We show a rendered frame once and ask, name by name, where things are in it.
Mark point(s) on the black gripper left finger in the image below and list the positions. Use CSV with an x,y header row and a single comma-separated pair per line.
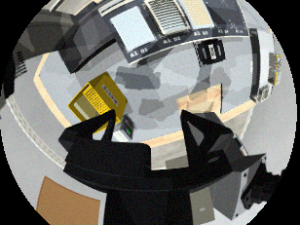
x,y
86,128

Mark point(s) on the grey tip rack with yellow label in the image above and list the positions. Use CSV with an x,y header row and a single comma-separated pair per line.
x,y
274,60

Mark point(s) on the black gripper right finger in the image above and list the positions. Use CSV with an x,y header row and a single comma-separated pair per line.
x,y
216,137

